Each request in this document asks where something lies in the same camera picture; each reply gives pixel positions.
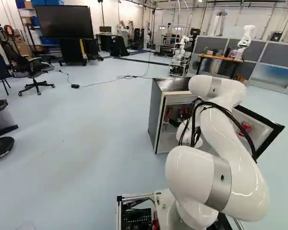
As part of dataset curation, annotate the white robot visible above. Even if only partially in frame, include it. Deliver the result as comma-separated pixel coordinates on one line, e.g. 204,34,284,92
168,35,192,78
237,24,256,48

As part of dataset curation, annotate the large black screen on stand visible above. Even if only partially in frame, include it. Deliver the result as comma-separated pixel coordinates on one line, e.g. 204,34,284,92
34,5,95,67

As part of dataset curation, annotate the grey mini fridge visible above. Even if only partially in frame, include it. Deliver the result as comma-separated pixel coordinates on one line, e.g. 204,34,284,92
147,77,203,155

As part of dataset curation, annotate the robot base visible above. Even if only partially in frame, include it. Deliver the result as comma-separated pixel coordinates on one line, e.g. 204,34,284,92
116,190,246,230

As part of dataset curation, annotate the grey partition wall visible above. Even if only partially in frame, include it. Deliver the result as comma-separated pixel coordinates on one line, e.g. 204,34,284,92
192,35,288,97

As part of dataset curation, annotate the black-framed fridge door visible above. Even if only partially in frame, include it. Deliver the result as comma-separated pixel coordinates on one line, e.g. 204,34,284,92
232,104,286,164

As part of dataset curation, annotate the wooden-top table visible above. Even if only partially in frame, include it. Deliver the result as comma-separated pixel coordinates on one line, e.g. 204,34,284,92
197,53,245,80

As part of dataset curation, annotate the black office chair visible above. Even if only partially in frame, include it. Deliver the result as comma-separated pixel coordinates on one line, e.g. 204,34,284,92
0,24,56,97

